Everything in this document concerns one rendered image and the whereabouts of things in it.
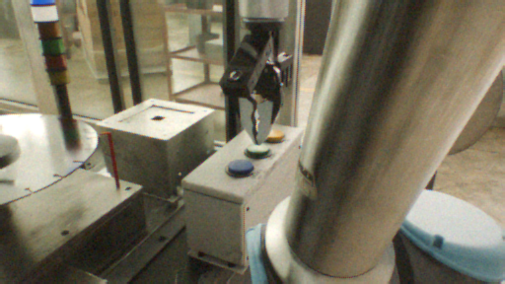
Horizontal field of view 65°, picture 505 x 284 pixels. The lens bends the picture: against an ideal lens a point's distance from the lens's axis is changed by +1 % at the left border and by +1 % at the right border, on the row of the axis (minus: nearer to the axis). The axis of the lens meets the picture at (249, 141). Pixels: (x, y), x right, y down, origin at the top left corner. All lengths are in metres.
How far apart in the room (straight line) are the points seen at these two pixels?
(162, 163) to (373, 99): 0.63
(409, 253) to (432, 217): 0.05
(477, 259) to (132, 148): 0.63
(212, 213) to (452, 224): 0.34
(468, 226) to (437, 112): 0.26
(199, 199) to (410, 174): 0.43
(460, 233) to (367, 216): 0.18
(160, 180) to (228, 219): 0.25
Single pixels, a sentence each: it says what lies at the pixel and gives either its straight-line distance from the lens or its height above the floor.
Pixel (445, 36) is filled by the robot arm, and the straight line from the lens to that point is 0.18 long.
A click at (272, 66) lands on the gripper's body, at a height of 1.06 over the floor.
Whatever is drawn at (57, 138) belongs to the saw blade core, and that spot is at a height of 0.95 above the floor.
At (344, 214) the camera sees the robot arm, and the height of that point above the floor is 1.06.
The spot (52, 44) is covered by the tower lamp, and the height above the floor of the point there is 1.05.
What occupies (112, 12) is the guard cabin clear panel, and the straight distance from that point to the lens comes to 1.05.
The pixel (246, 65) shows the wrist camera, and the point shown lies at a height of 1.07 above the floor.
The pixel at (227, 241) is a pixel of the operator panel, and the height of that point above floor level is 0.81.
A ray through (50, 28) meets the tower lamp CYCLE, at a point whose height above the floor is 1.08.
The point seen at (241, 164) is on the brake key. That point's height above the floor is 0.91.
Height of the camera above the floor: 1.21
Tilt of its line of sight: 25 degrees down
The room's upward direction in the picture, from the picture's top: straight up
